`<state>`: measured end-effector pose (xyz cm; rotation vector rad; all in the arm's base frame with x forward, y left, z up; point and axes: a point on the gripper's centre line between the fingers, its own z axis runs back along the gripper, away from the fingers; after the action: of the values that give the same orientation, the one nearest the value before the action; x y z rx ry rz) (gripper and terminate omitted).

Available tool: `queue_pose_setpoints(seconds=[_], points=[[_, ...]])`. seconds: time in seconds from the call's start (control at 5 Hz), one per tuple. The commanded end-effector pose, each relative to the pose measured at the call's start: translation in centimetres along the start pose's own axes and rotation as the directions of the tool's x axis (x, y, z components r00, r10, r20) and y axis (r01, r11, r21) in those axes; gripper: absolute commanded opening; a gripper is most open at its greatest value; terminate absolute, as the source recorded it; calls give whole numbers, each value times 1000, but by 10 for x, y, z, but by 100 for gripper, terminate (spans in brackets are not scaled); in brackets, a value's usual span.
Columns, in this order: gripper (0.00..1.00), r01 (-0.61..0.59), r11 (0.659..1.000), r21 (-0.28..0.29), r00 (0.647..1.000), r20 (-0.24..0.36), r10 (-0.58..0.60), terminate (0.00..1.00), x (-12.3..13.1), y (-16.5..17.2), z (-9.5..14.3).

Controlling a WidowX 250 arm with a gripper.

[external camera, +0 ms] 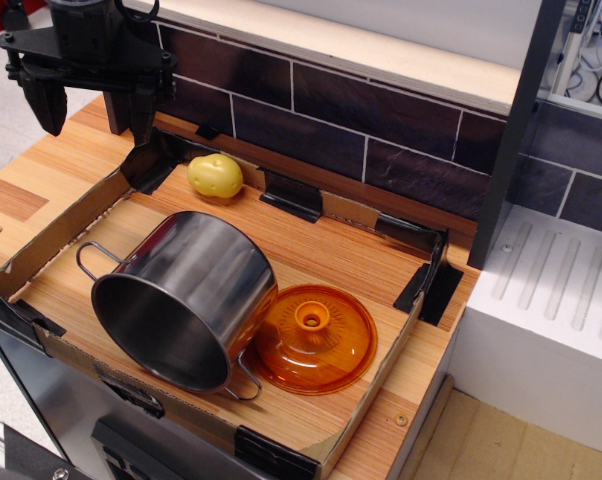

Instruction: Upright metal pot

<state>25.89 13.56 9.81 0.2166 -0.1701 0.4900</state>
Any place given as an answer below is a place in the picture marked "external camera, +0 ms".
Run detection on black oven control panel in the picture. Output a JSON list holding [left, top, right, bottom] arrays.
[[91, 420, 182, 480]]

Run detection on black object on floor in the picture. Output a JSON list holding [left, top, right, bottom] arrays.
[[0, 0, 31, 31]]

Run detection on cardboard fence with black tape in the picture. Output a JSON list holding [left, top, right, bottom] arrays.
[[0, 126, 476, 479]]

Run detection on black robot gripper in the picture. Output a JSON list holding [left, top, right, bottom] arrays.
[[0, 1, 177, 146]]

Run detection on yellow plastic potato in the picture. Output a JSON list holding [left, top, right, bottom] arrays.
[[187, 153, 244, 199]]

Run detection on stainless steel pot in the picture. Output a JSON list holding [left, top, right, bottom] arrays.
[[89, 211, 278, 401]]

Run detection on cables in background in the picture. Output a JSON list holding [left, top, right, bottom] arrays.
[[563, 0, 602, 109]]

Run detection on dark grey shelf frame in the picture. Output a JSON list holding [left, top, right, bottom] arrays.
[[102, 0, 567, 271]]

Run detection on orange transparent pot lid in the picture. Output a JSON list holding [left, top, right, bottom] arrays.
[[247, 284, 377, 395]]

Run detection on white dish drainer sink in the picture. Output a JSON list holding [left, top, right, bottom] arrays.
[[449, 206, 602, 452]]

